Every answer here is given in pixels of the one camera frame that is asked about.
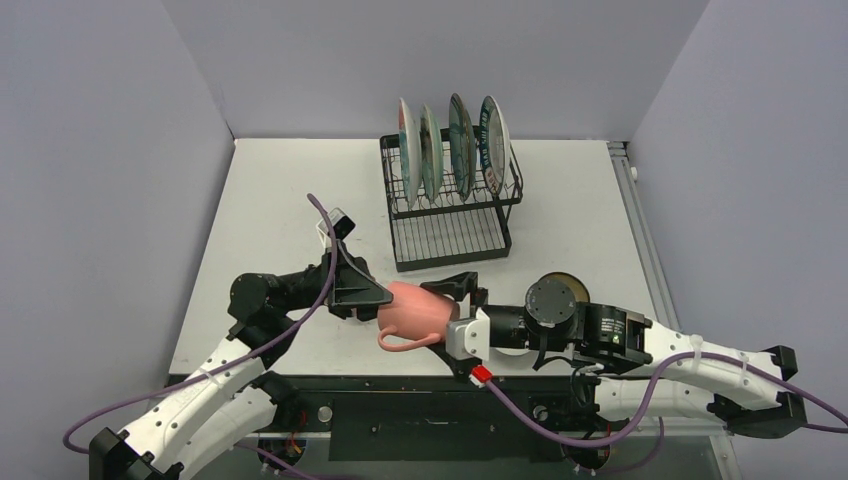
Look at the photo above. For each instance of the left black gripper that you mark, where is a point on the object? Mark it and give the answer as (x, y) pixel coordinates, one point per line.
(354, 290)

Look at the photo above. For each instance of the red and blue plate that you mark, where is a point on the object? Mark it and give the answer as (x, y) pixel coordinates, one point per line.
(410, 151)

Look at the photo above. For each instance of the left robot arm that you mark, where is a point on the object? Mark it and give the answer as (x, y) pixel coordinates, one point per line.
(234, 393)

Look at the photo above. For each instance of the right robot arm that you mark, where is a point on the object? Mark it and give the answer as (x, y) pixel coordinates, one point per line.
(624, 363)

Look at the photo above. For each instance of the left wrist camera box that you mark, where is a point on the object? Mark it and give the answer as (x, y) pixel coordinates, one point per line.
(340, 223)

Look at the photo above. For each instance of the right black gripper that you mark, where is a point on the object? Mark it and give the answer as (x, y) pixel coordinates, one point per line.
(479, 298)

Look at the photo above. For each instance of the light teal flower plate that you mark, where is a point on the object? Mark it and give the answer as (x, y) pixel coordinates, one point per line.
(432, 153)

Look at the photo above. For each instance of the white bowl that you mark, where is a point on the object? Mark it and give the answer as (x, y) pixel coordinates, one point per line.
(509, 352)

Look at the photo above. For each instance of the blue glazed plate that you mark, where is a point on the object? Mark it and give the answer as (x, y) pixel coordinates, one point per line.
(462, 146)

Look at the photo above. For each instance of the green rimmed white plate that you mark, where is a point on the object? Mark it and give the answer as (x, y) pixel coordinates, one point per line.
(494, 145)

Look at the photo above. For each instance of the aluminium rail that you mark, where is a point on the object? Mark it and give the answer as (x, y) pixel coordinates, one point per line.
(626, 176)

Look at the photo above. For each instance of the black wire dish rack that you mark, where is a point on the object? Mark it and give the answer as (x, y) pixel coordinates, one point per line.
(448, 230)

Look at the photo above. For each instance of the dark bowl beige inside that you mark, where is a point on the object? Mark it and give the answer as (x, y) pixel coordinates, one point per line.
(576, 278)

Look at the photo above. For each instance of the black base panel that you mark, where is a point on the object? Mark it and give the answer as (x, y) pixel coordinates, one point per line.
(419, 418)

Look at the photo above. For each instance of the large pink mug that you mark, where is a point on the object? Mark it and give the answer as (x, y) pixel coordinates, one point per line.
(415, 318)

